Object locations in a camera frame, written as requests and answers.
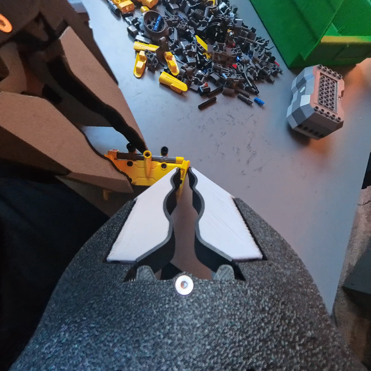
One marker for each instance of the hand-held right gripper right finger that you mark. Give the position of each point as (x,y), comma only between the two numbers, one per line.
(229,229)

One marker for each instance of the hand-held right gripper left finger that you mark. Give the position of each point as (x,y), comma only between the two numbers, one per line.
(142,229)

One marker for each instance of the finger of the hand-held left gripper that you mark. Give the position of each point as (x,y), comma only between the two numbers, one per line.
(43,133)
(95,72)

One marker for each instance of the yellow brick sub-assembly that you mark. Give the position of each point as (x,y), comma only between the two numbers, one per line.
(139,174)

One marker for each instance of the grey desk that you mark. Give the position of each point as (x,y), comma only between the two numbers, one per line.
(232,145)

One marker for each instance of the dark round wheel rim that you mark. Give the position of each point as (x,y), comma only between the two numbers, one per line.
(155,35)

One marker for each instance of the yellow rectangular beam panel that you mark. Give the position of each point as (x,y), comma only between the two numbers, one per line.
(149,2)
(124,5)

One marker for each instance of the black axle pin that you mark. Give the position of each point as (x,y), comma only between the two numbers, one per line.
(207,103)

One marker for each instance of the pile of dark loose bricks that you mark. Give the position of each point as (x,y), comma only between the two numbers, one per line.
(217,43)

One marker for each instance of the small blue pin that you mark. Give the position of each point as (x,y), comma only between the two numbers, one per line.
(258,101)

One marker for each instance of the grey battery box brick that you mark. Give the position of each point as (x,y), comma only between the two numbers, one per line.
(316,110)

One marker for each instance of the green plastic storage bin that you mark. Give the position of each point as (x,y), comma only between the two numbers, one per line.
(289,29)

